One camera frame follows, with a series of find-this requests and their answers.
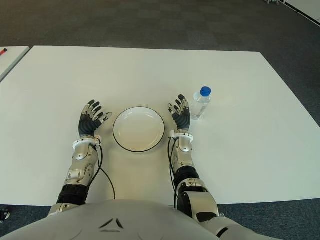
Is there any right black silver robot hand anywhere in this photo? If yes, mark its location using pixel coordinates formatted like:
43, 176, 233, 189
167, 93, 193, 132

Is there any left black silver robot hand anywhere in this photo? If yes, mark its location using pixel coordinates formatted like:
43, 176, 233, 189
78, 99, 113, 138

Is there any clear water bottle blue cap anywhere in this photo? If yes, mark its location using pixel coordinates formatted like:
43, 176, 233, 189
190, 86, 213, 120

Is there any white plate black rim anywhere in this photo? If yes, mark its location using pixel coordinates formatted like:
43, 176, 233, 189
112, 106, 166, 154

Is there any grey robot torso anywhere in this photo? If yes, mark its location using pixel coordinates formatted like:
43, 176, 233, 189
0, 198, 253, 240

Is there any black wheeled stand base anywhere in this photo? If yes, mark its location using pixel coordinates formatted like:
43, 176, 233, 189
0, 209, 11, 223

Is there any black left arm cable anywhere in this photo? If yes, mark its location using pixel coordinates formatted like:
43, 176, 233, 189
93, 143, 116, 200

